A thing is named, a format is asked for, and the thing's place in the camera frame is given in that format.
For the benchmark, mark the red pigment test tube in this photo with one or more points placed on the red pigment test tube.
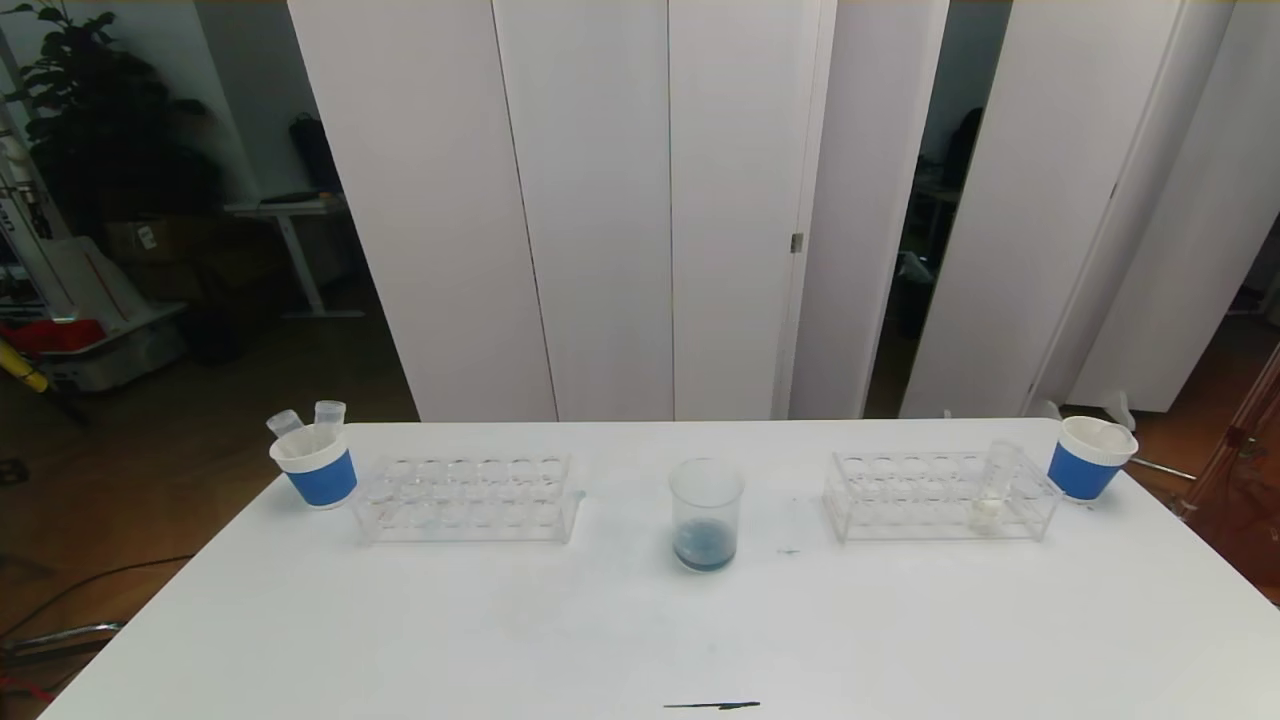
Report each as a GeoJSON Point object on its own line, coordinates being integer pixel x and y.
{"type": "Point", "coordinates": [329, 412]}

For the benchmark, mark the blue pigment test tube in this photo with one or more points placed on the blue pigment test tube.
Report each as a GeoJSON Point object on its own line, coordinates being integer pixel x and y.
{"type": "Point", "coordinates": [285, 422]}

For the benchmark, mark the yellow pigment test tube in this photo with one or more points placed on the yellow pigment test tube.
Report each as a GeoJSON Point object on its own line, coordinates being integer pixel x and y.
{"type": "Point", "coordinates": [987, 513]}

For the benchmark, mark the clear plastic beaker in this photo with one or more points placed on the clear plastic beaker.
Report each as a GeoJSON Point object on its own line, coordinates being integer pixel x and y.
{"type": "Point", "coordinates": [705, 548]}

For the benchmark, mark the clear acrylic test tube rack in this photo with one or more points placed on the clear acrylic test tube rack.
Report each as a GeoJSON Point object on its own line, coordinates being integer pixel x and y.
{"type": "Point", "coordinates": [930, 505]}
{"type": "Point", "coordinates": [470, 522]}

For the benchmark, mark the white folding partition screen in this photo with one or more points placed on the white folding partition screen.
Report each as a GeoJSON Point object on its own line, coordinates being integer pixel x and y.
{"type": "Point", "coordinates": [600, 200]}
{"type": "Point", "coordinates": [1040, 200]}
{"type": "Point", "coordinates": [1200, 250]}

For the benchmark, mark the blue white paper cup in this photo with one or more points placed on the blue white paper cup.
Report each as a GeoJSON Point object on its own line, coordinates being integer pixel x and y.
{"type": "Point", "coordinates": [1085, 472]}
{"type": "Point", "coordinates": [320, 478]}

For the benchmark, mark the white office desk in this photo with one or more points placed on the white office desk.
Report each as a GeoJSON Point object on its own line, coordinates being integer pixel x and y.
{"type": "Point", "coordinates": [290, 207]}

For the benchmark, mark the black bag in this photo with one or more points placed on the black bag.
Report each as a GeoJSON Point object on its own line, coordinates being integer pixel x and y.
{"type": "Point", "coordinates": [312, 150]}

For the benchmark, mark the brown cardboard box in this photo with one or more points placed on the brown cardboard box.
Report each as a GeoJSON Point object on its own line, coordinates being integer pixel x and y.
{"type": "Point", "coordinates": [150, 240]}

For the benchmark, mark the grey wheeled base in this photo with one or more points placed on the grey wheeled base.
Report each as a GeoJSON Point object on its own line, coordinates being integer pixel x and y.
{"type": "Point", "coordinates": [120, 355]}

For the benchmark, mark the chrome light stand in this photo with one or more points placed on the chrome light stand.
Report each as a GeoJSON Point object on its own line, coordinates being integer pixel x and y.
{"type": "Point", "coordinates": [1165, 467]}

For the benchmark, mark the white slanted board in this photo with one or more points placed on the white slanted board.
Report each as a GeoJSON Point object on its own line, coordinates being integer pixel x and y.
{"type": "Point", "coordinates": [90, 280]}

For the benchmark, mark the red flat case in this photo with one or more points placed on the red flat case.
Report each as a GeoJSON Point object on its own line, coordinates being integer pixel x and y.
{"type": "Point", "coordinates": [50, 336]}

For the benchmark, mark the dark green potted plant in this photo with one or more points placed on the dark green potted plant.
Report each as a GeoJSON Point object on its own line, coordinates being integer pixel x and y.
{"type": "Point", "coordinates": [100, 120]}

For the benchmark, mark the yellow black tool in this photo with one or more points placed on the yellow black tool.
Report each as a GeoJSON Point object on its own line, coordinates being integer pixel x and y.
{"type": "Point", "coordinates": [22, 368]}

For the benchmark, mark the chrome tripod leg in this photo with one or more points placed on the chrome tripod leg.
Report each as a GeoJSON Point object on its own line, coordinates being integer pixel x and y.
{"type": "Point", "coordinates": [70, 632]}

